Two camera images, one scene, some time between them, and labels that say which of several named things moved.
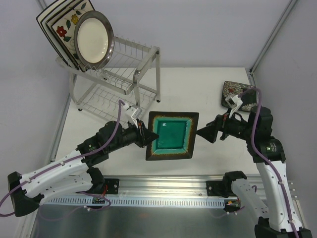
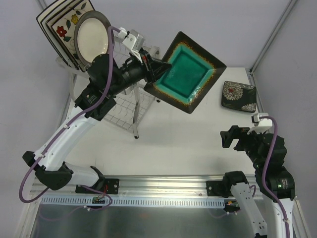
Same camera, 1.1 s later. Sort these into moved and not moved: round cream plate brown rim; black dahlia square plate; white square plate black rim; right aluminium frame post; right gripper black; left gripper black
Moved: right gripper black; left gripper black
Not moved: black dahlia square plate; white square plate black rim; round cream plate brown rim; right aluminium frame post
